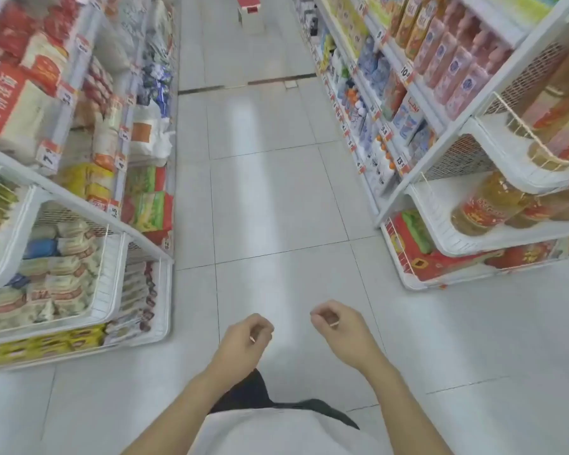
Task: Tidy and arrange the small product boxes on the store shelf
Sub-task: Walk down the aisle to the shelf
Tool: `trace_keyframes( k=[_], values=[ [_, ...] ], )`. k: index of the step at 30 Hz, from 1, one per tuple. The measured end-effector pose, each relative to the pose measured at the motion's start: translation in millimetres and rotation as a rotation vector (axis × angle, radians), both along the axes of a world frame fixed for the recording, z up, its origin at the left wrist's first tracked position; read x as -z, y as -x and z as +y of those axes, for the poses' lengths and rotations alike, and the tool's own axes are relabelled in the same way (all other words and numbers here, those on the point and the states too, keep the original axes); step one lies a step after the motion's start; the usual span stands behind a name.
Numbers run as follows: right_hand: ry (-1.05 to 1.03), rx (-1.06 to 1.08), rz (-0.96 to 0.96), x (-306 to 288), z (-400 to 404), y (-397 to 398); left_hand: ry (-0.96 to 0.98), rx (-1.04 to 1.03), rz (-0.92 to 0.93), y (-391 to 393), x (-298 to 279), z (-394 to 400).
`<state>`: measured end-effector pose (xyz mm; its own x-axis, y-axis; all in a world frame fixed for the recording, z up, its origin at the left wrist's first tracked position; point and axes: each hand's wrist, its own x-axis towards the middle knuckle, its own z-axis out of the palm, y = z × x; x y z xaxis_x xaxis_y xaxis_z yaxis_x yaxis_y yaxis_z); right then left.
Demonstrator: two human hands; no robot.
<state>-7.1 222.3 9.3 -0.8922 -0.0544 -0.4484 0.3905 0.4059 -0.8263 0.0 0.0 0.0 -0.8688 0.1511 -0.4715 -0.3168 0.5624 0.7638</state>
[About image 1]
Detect row of pale blue cartons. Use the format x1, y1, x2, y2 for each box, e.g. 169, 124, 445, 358
381, 73, 439, 166

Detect person's right hand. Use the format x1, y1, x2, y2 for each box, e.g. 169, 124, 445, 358
310, 300, 385, 375

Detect person's left hand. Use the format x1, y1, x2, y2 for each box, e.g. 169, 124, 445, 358
208, 313, 275, 382

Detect row of brown noodle packets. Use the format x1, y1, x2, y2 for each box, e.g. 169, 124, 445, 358
103, 260, 158, 348

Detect person's white shirt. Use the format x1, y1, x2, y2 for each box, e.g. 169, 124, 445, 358
187, 404, 395, 455

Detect metal floor strip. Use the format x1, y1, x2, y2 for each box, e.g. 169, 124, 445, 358
178, 73, 319, 96

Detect row of yellow packets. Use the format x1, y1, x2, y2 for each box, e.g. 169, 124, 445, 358
0, 324, 107, 370

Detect person's left forearm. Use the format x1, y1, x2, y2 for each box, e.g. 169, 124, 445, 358
121, 365, 253, 455

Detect row of white orange bags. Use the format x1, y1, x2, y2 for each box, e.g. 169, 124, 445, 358
73, 54, 125, 174

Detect row of red white packets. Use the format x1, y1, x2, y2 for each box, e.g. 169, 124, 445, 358
0, 0, 98, 143

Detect row of yellow green cartons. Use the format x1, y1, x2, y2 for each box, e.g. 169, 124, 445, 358
331, 0, 395, 51

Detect row of pink bottles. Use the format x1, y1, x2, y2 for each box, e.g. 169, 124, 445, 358
411, 16, 514, 121

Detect stack of yellow snack packets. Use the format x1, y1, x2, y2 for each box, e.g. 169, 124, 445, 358
59, 161, 118, 205

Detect stack of blue white bags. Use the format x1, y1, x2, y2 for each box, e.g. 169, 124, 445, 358
141, 61, 175, 106

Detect stack of green red packets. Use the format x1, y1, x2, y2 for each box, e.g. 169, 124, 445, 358
122, 165, 175, 247

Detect white grocery shelf rack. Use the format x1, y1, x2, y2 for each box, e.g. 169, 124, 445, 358
291, 0, 569, 292
0, 0, 181, 373

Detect person's black trousers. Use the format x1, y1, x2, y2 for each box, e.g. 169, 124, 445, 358
208, 368, 361, 431

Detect stack of white flour bags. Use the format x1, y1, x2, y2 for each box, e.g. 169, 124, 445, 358
130, 102, 177, 169

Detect row of cooking oil bottles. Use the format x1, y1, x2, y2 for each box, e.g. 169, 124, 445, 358
449, 40, 569, 238

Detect person's right forearm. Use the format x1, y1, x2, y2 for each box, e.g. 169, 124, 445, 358
358, 353, 454, 455

